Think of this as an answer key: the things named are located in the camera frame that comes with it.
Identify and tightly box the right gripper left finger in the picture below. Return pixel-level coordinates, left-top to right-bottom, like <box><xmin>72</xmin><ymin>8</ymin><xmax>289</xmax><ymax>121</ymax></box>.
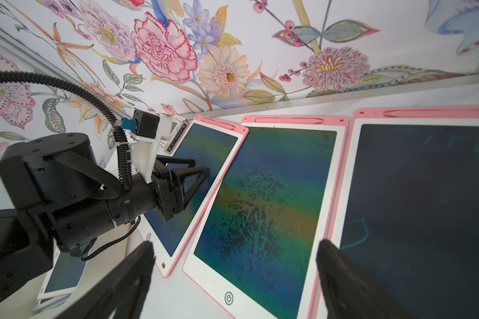
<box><xmin>58</xmin><ymin>241</ymin><xmax>156</xmax><ymax>318</ymax></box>

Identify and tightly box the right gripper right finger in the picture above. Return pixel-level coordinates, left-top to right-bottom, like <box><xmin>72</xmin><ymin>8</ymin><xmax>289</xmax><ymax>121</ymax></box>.
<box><xmin>316</xmin><ymin>239</ymin><xmax>415</xmax><ymax>318</ymax></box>

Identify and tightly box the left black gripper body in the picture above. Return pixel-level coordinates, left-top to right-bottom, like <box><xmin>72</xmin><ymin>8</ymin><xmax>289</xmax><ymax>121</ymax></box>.
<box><xmin>152</xmin><ymin>163</ymin><xmax>187</xmax><ymax>221</ymax></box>

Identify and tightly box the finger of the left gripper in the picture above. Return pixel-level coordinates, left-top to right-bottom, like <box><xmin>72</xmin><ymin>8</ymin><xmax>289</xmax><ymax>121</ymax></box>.
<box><xmin>155</xmin><ymin>156</ymin><xmax>196</xmax><ymax>169</ymax></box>
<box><xmin>171</xmin><ymin>167</ymin><xmax>210</xmax><ymax>213</ymax></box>

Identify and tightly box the pink writing tablet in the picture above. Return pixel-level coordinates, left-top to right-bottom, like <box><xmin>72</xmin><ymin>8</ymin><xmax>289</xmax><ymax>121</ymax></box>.
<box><xmin>136</xmin><ymin>114</ymin><xmax>250</xmax><ymax>279</ymax></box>
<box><xmin>182</xmin><ymin>116</ymin><xmax>349</xmax><ymax>318</ymax></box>
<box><xmin>326</xmin><ymin>106</ymin><xmax>479</xmax><ymax>318</ymax></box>

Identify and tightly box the cream plastic storage box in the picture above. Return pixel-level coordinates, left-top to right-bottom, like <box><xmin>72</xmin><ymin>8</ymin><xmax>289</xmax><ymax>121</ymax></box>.
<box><xmin>0</xmin><ymin>240</ymin><xmax>127</xmax><ymax>318</ymax></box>

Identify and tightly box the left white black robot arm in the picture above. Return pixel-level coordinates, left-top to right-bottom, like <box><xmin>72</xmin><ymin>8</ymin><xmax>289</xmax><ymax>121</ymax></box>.
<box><xmin>0</xmin><ymin>128</ymin><xmax>210</xmax><ymax>303</ymax></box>

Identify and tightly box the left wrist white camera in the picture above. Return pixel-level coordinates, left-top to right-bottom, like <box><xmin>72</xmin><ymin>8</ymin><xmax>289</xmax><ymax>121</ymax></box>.
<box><xmin>121</xmin><ymin>110</ymin><xmax>172</xmax><ymax>184</ymax></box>

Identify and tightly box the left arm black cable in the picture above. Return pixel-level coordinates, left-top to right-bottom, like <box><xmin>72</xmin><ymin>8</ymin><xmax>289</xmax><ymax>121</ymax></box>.
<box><xmin>0</xmin><ymin>70</ymin><xmax>133</xmax><ymax>192</ymax></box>

